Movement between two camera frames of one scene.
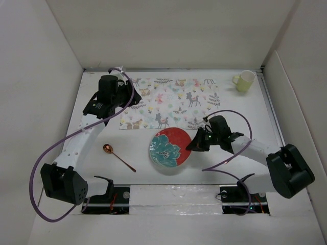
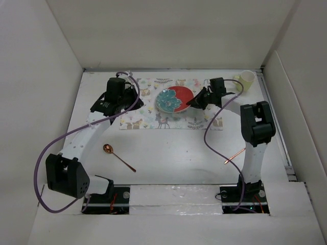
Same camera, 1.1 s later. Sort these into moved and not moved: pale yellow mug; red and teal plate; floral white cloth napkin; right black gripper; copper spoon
Moved: red and teal plate; right black gripper
Not moved: floral white cloth napkin; copper spoon; pale yellow mug
